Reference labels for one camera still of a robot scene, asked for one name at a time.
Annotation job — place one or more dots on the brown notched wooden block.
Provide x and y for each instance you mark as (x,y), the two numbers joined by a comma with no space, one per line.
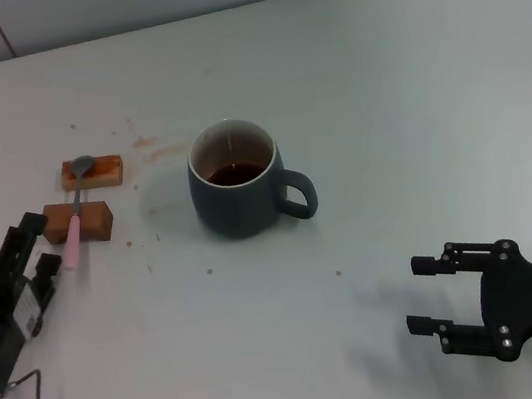
(95,219)

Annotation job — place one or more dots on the dark brown coffee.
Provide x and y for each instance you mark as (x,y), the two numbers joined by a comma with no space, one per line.
(236,174)

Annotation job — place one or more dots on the grey ceramic cup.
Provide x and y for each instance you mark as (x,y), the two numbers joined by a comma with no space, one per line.
(237,209)

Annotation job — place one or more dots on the light stained wooden block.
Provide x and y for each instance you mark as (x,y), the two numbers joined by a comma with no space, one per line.
(105,175)

